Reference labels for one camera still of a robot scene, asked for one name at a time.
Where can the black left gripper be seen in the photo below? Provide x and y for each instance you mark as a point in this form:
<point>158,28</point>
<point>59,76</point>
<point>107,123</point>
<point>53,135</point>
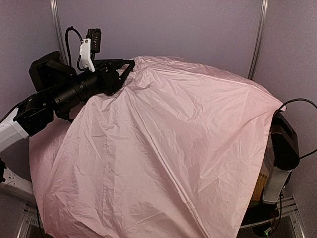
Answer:
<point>109,78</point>

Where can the pink umbrella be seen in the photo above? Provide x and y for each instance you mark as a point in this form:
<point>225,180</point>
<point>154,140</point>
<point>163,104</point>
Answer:
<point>175,153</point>

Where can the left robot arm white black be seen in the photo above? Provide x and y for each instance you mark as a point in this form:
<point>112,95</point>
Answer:
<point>60,89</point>

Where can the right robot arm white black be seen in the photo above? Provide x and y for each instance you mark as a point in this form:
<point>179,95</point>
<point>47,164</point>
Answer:
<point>283,142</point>

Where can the woven bamboo tray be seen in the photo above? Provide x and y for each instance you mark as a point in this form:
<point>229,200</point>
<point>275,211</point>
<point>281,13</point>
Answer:
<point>259,187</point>

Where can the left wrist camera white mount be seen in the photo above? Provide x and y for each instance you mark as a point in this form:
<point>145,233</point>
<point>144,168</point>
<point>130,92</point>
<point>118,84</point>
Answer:
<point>88,48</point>

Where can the left aluminium frame post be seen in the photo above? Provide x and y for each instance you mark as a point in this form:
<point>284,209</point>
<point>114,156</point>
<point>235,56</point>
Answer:
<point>58,30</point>

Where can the aluminium frame post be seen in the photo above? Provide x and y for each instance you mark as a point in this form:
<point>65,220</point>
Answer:
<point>259,35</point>
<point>58,30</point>

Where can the right aluminium frame post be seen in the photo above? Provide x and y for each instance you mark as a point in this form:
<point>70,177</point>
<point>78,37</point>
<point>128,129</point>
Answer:
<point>259,35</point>

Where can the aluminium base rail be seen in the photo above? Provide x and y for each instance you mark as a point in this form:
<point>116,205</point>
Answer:
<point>281,220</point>

